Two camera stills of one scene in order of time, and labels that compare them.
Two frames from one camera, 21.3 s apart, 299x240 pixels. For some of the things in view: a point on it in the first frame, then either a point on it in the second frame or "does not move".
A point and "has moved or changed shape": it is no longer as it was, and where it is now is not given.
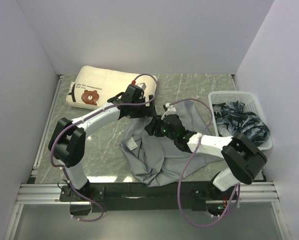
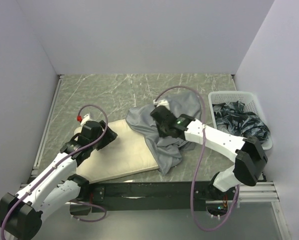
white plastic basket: [251, 102] does not move
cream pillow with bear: [91, 87] → [125, 154]
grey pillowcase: [155, 158] has moved or changed shape
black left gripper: [147, 112] → [110, 136]
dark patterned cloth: [231, 119] does not move
